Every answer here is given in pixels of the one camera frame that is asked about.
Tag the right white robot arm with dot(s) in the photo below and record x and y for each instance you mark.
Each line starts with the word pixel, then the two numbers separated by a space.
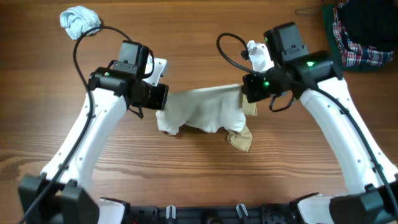
pixel 283 64

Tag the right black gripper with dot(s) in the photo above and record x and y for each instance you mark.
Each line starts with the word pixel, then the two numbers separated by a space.
pixel 249 88

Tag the white and beige cloth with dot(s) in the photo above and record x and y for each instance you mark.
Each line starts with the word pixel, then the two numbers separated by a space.
pixel 210 109

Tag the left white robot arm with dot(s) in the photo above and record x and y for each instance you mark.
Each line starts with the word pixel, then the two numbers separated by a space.
pixel 61 193

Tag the crumpled light blue sock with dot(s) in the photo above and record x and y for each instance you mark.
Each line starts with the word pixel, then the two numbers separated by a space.
pixel 77 20

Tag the plaid lined green basket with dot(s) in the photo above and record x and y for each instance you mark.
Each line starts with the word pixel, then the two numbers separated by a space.
pixel 362 34

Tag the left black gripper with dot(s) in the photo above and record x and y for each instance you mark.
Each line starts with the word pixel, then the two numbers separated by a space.
pixel 157 103

